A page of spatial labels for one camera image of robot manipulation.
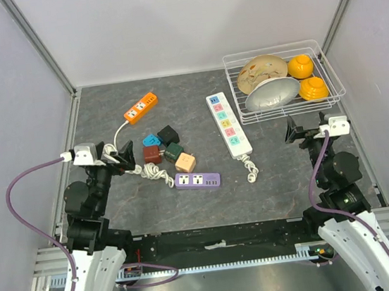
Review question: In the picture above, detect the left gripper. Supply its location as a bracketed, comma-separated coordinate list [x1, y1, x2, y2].
[83, 137, 140, 214]

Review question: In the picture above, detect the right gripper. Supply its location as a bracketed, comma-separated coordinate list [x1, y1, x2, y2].
[281, 110, 339, 189]

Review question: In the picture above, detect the black cube socket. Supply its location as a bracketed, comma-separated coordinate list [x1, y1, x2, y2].
[157, 125, 180, 147]

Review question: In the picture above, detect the dark green cube socket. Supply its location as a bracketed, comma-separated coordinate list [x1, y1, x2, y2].
[163, 142, 184, 163]

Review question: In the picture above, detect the beige cube socket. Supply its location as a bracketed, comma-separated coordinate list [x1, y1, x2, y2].
[175, 152, 196, 173]

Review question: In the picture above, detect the white multicolour power strip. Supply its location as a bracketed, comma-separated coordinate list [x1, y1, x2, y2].
[206, 92, 253, 159]

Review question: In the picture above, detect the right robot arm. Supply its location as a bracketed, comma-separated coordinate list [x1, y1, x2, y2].
[285, 113, 389, 291]

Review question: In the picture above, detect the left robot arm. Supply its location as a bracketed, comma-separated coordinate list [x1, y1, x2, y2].
[61, 141, 136, 291]

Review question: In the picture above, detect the lower yellow bowl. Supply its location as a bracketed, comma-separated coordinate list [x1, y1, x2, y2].
[299, 76, 329, 101]

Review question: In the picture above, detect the yellow bowl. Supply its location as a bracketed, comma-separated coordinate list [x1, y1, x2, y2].
[299, 76, 329, 101]
[288, 54, 314, 80]

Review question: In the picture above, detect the red-brown cube socket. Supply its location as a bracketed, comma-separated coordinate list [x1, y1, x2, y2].
[142, 144, 162, 164]

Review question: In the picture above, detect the blue cube socket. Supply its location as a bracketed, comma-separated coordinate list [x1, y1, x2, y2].
[142, 134, 161, 147]

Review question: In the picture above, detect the orange power strip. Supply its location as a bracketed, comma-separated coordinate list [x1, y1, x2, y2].
[123, 92, 158, 125]

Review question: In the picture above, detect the grey white plate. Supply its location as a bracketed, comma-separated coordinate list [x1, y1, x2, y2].
[245, 77, 300, 112]

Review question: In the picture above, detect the upper yellow bowl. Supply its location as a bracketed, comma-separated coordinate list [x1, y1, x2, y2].
[288, 54, 314, 80]

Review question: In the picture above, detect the beige floral plate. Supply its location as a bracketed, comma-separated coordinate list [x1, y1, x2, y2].
[237, 54, 288, 95]

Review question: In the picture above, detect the purple power strip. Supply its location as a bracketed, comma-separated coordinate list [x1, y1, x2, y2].
[174, 173, 221, 190]

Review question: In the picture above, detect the orange strip white cord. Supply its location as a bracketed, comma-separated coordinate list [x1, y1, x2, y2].
[99, 120, 135, 164]

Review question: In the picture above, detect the purple strip white cord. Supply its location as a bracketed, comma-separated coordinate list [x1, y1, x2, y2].
[124, 159, 177, 195]

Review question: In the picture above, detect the white wire dish rack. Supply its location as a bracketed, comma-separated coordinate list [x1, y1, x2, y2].
[222, 39, 346, 125]

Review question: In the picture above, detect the white strip coiled cord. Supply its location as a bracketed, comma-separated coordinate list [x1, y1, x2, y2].
[237, 152, 261, 186]

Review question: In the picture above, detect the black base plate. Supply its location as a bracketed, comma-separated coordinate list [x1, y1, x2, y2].
[128, 218, 319, 269]

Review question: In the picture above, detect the slotted cable duct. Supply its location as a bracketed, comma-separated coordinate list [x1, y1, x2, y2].
[116, 245, 331, 284]

